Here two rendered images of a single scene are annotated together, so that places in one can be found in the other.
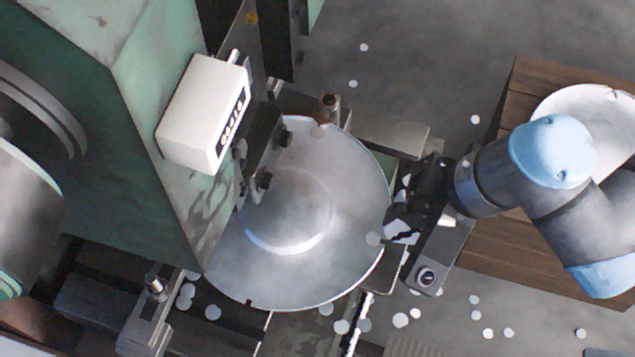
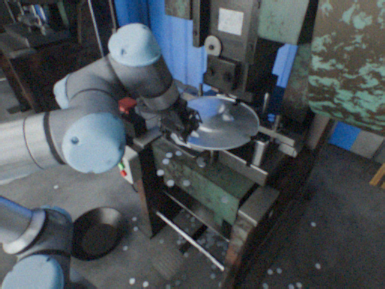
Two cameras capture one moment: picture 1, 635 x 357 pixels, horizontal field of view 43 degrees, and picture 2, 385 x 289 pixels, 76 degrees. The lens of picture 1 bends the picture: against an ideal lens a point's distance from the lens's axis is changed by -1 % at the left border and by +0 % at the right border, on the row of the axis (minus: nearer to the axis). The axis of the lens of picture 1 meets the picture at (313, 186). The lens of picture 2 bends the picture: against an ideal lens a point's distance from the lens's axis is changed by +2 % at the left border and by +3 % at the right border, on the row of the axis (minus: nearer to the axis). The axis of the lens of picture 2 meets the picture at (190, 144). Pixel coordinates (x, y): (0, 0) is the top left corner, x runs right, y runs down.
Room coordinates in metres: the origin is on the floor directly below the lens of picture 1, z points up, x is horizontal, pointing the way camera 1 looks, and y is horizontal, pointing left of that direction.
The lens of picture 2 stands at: (0.57, -0.60, 1.24)
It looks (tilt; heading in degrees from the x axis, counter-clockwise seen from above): 41 degrees down; 109
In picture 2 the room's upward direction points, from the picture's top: straight up
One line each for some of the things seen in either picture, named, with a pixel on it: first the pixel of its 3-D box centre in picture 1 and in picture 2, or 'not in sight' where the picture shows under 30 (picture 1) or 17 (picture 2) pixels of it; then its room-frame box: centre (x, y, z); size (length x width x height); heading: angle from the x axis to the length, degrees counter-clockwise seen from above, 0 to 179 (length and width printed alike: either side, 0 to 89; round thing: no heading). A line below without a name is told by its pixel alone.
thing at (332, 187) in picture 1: (286, 208); (213, 119); (0.43, 0.04, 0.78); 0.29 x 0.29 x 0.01
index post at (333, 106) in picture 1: (328, 114); (259, 150); (0.59, -0.03, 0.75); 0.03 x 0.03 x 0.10; 68
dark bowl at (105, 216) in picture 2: not in sight; (98, 235); (-0.11, -0.14, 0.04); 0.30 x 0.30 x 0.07
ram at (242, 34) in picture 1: (203, 96); (238, 28); (0.46, 0.12, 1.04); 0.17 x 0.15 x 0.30; 68
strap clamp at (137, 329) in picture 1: (155, 296); (198, 95); (0.32, 0.22, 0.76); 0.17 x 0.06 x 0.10; 158
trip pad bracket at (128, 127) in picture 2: not in sight; (134, 134); (0.10, 0.06, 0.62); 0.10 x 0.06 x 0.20; 158
